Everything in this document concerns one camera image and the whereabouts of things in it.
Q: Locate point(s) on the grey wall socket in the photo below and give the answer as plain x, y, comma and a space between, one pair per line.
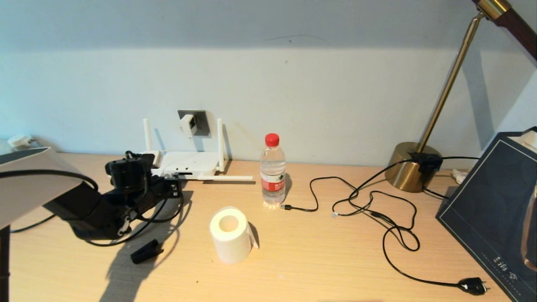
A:
203, 125

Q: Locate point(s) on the black adapter on lamp base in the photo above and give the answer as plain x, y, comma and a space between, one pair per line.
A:
427, 161

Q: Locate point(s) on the small white connector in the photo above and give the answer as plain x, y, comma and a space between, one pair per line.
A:
459, 176

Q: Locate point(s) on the white router with antennas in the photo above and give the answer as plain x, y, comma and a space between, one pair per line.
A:
197, 162

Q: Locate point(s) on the dark blue gift bag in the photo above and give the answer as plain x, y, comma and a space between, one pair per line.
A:
482, 209

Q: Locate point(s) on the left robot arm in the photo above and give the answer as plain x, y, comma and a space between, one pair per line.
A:
88, 209

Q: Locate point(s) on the water bottle red cap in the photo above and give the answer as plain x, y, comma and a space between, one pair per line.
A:
272, 184

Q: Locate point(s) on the white toilet paper roll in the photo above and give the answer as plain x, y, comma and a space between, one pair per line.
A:
230, 247

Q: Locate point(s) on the brass desk lamp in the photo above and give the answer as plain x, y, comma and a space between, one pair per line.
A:
405, 171

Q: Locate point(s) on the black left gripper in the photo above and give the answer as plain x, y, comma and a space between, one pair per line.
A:
128, 174

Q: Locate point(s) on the black plastic clip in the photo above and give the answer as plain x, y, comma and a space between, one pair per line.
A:
146, 252

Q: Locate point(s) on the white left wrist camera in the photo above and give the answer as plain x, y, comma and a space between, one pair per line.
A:
156, 158

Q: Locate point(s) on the white power adapter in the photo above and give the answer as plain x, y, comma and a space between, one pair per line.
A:
188, 124

